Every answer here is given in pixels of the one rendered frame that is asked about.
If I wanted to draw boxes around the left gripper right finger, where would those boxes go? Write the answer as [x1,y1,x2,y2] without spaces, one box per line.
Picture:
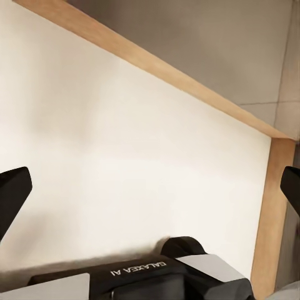
[280,166,300,217]

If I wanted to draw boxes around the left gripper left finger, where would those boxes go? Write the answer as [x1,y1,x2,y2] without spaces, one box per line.
[0,166,33,241]

